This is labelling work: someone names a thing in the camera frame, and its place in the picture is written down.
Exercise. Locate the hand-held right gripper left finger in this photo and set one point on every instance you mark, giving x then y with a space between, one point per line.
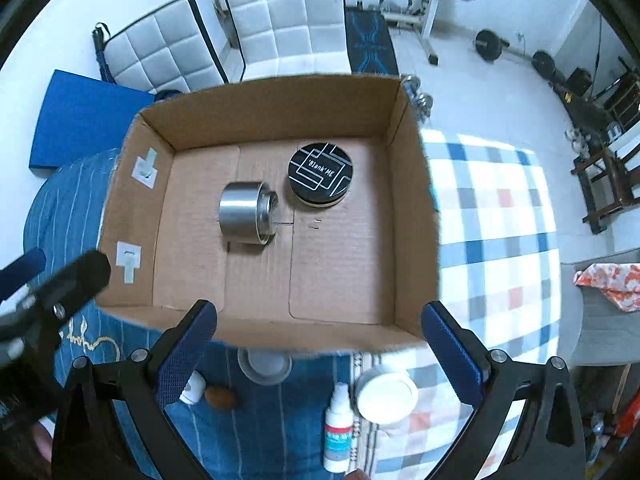
186 355

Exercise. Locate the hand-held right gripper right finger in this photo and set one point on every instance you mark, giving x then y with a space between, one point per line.
450 355

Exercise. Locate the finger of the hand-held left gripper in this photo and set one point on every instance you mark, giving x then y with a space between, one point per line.
80 274
24 266

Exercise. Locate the cardboard box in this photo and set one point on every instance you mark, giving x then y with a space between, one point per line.
310 270

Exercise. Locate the small brown round object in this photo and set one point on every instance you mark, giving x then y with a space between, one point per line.
221 398

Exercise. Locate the blue striped blanket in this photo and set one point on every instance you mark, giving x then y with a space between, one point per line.
65 210

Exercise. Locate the white round jar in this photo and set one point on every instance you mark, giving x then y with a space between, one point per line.
386 395

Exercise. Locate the clear round plastic container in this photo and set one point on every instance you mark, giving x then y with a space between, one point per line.
265 366

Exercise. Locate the checkered blanket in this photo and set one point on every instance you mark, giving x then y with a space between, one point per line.
495 240

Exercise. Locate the small white spray bottle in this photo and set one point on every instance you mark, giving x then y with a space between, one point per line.
338 435

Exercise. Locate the silver metal tin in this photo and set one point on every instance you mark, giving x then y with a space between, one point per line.
242 212

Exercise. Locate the blue foam mat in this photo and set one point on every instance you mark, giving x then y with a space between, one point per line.
75 120

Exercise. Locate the grey armchair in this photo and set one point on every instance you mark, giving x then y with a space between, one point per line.
605 330

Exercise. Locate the orange white patterned cloth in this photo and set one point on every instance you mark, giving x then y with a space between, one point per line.
612 285

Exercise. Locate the black round tin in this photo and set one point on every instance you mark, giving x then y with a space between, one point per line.
320 172

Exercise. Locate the white quilted chair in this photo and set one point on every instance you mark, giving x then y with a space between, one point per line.
160 55
285 15

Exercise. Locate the dark wooden chair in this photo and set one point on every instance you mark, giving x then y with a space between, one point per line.
607 180

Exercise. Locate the chrome dumbbells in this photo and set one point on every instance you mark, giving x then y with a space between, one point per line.
419 100

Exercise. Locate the black weight plate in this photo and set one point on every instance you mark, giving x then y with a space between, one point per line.
544 64

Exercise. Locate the black barbell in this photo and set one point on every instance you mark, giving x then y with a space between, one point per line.
490 45

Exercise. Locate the black exercise mat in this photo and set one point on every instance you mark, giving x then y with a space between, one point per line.
370 40

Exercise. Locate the white weight rack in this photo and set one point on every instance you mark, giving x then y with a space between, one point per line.
430 15

